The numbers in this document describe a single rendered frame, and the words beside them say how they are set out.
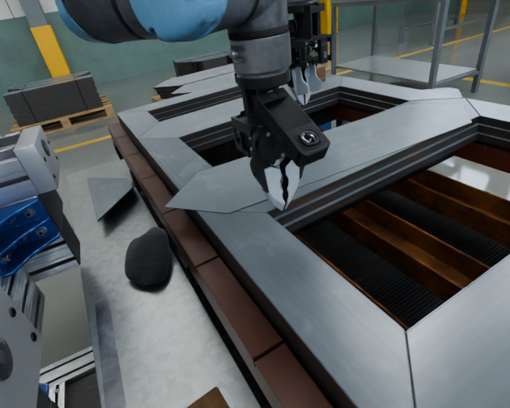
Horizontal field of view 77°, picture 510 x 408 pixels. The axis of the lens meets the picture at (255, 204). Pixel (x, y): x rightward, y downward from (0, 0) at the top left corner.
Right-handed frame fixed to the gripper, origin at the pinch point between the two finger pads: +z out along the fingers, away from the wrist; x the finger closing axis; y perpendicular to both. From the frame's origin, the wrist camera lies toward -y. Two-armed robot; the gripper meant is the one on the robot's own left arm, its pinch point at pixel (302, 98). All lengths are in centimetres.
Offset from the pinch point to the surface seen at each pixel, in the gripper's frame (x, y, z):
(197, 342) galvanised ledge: -45, 29, 24
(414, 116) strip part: 19.7, 17.1, 6.3
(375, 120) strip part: 12.1, 12.2, 6.2
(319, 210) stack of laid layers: -18.2, 28.8, 9.4
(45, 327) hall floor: -101, -71, 91
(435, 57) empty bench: 233, -127, 49
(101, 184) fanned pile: -52, -38, 20
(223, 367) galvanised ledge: -43, 36, 24
